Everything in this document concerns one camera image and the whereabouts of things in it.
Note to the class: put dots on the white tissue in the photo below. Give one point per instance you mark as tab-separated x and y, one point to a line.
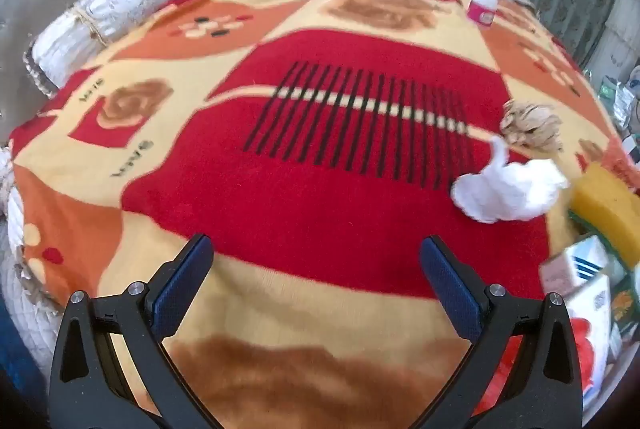
508	191

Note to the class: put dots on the yellow green sponge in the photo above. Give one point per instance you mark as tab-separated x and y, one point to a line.
603	203

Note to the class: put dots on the red plastic bag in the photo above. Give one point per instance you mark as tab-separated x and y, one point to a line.
556	365

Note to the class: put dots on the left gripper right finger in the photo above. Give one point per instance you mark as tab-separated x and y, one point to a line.
488	316

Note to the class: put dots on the white bolster pillow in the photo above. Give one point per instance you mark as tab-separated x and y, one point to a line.
78	35

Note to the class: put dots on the silver foil bag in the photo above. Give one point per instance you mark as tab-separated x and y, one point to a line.
619	102

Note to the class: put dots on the red orange patterned blanket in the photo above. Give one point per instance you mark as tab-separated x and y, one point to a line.
315	143

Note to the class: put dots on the dark green snack wrapper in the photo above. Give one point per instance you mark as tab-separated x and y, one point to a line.
625	307

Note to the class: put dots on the white pink pill bottle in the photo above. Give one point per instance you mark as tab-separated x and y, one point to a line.
482	11

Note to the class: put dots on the blue striped white box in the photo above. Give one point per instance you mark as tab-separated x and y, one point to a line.
576	265

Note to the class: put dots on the white blue medicine box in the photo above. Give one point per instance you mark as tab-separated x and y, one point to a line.
589	307

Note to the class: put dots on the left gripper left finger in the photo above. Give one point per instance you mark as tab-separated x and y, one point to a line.
88	388

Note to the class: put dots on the brown paper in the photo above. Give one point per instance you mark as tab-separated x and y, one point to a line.
531	125

